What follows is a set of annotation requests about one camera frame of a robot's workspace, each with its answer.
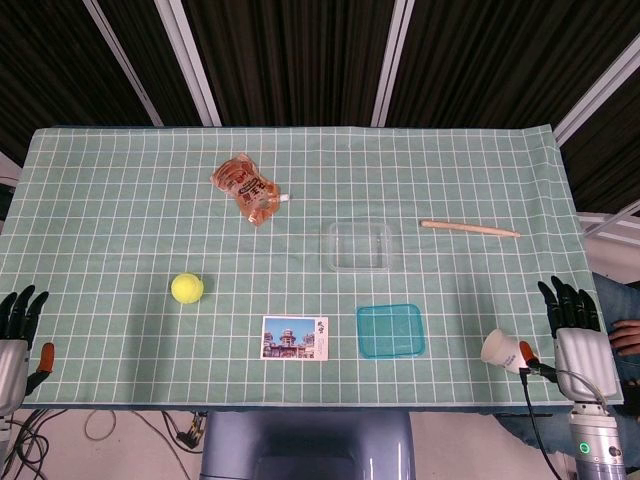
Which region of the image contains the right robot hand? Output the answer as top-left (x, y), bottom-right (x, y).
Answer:
top-left (518, 275), bottom-right (621, 404)

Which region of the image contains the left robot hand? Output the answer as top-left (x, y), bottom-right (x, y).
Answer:
top-left (0, 284), bottom-right (55, 416)

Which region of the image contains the blue translucent plastic lid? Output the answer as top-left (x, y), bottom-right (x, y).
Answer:
top-left (355, 302), bottom-right (428, 360)

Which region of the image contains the clear plastic container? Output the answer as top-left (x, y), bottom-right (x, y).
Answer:
top-left (327, 221), bottom-right (394, 274)

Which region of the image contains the person in blue jeans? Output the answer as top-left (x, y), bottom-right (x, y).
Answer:
top-left (592, 272), bottom-right (640, 421)

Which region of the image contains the white paper cup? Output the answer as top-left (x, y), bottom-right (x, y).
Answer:
top-left (480, 328), bottom-right (526, 374)

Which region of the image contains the wooden stick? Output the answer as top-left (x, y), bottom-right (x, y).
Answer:
top-left (419, 219), bottom-right (521, 239)

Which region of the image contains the yellow tennis ball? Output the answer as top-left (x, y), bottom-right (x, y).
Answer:
top-left (170, 272), bottom-right (205, 305)

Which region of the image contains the green checked tablecloth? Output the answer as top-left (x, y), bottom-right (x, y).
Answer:
top-left (0, 125), bottom-right (626, 409)

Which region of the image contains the palace photo postcard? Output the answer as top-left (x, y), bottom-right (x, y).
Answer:
top-left (261, 315), bottom-right (331, 361)

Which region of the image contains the orange sauce pouch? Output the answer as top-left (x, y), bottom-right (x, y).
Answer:
top-left (210, 152), bottom-right (291, 229)

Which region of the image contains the blue-grey robot torso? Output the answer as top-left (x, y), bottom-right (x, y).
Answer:
top-left (199, 410), bottom-right (417, 480)

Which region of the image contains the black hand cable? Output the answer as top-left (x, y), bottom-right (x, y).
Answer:
top-left (517, 362), bottom-right (561, 480)

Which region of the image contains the black floor cable bundle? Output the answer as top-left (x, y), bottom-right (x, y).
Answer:
top-left (0, 408), bottom-right (66, 480)

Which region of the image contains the white frame bar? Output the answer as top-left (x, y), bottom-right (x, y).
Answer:
top-left (574, 199), bottom-right (640, 236)
top-left (0, 149), bottom-right (24, 184)

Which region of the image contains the white aluminium frame post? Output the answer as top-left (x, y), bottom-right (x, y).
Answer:
top-left (369, 0), bottom-right (417, 127)
top-left (552, 34), bottom-right (640, 147)
top-left (82, 0), bottom-right (165, 127)
top-left (153, 0), bottom-right (223, 127)

